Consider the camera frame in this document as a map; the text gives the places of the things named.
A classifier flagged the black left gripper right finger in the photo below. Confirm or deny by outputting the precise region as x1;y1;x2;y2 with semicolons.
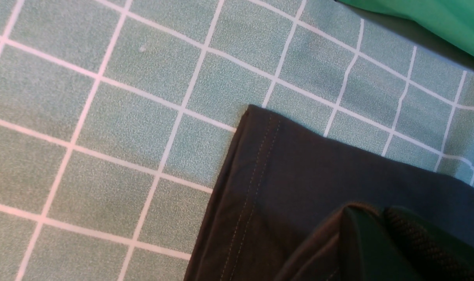
383;207;474;281

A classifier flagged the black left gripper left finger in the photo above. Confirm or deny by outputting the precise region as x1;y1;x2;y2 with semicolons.
340;207;421;281

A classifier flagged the dark gray long-sleeve shirt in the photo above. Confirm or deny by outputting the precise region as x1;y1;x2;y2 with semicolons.
185;105;474;281

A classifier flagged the green backdrop cloth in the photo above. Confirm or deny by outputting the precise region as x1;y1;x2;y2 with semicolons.
342;0;474;57

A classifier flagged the green grid-pattern mat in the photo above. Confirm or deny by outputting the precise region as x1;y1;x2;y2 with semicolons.
0;0;474;281

